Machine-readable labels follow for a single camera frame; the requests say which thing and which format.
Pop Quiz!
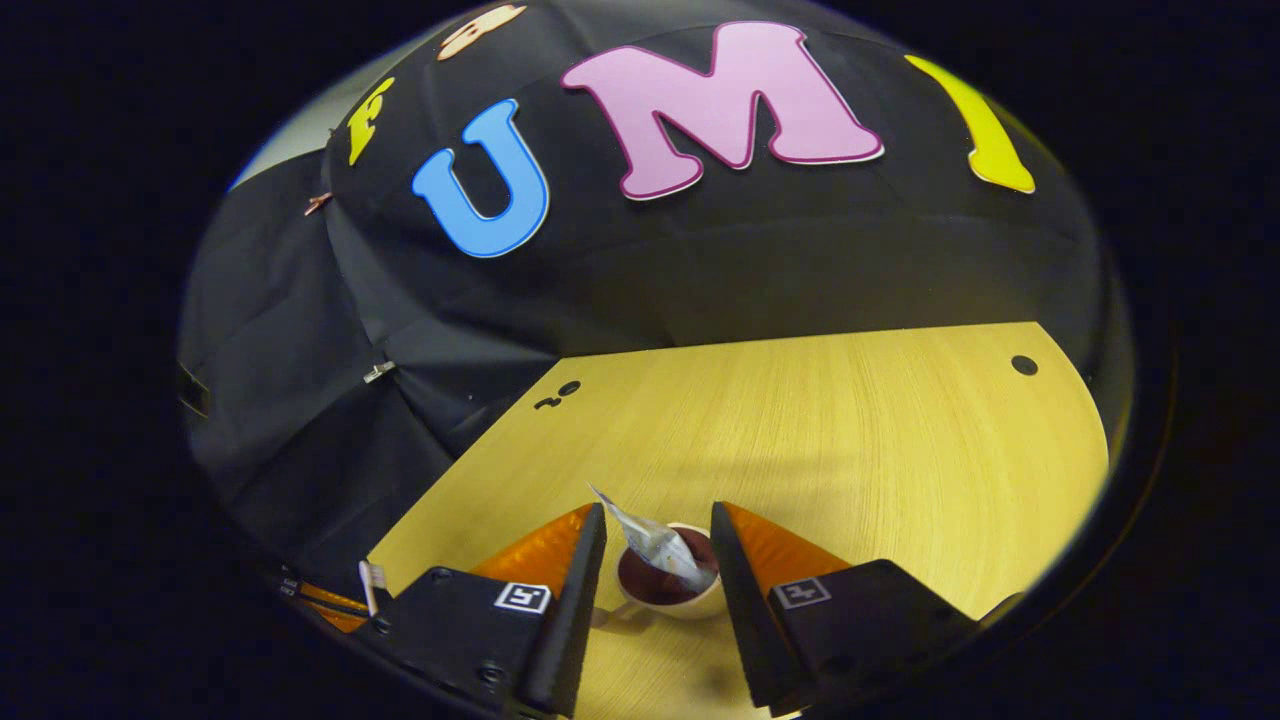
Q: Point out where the wooden desktop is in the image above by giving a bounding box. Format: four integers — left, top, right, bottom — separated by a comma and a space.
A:
368, 322, 1111, 720

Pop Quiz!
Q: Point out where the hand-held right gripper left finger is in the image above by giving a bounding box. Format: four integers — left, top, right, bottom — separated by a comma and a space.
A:
352, 502, 608, 719

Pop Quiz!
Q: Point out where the white toothpaste tube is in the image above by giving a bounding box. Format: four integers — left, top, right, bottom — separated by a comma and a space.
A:
588, 484, 717, 595

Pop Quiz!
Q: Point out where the beige cup with wooden handle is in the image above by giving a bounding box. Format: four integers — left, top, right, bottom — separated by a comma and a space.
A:
598, 522, 726, 623

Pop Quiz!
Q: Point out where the black backdrop cloth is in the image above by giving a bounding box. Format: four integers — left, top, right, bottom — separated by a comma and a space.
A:
180, 0, 1136, 601

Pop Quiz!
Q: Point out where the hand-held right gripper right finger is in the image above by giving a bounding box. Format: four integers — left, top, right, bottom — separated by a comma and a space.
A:
710, 501, 981, 717

